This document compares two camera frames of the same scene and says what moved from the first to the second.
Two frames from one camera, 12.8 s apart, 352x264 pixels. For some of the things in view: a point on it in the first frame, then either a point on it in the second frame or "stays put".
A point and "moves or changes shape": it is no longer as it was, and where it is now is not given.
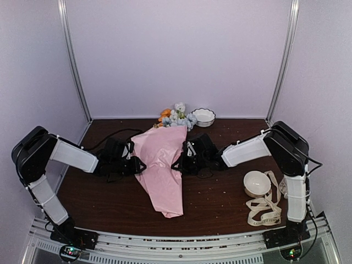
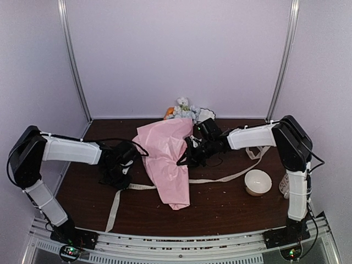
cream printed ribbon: (264, 210) to (253, 159)
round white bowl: (256, 183) stays put
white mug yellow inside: (283, 187) stays put
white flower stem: (180, 108) to (183, 103)
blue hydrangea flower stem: (190, 121) to (193, 112)
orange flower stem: (165, 113) moves or changes shape
